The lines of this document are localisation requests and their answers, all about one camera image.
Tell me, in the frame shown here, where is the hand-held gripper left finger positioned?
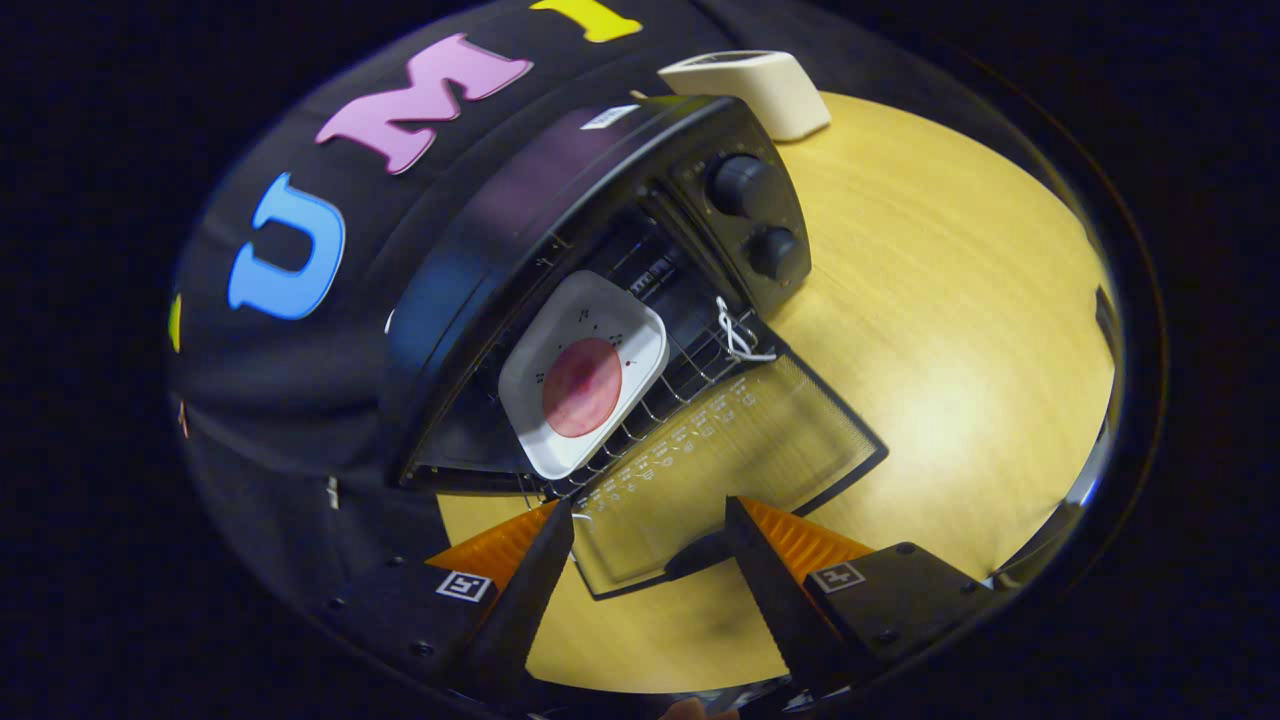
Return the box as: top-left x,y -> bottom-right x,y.
322,498 -> 576,701

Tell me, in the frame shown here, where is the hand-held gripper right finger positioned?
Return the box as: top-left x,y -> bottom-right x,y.
724,495 -> 1001,698

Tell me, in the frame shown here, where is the round pink food slice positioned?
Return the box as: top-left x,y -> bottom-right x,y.
541,337 -> 623,439

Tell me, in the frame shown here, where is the white square plate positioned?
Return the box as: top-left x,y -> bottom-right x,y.
498,270 -> 670,482

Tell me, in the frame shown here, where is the black toaster oven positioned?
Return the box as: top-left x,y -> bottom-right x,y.
385,95 -> 889,601

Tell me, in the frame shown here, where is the white toaster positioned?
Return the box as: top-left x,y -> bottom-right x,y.
657,50 -> 832,142

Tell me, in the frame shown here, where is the metal wire oven rack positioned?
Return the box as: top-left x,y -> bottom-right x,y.
440,230 -> 781,501

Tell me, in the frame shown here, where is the white string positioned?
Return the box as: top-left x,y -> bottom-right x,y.
716,297 -> 777,363

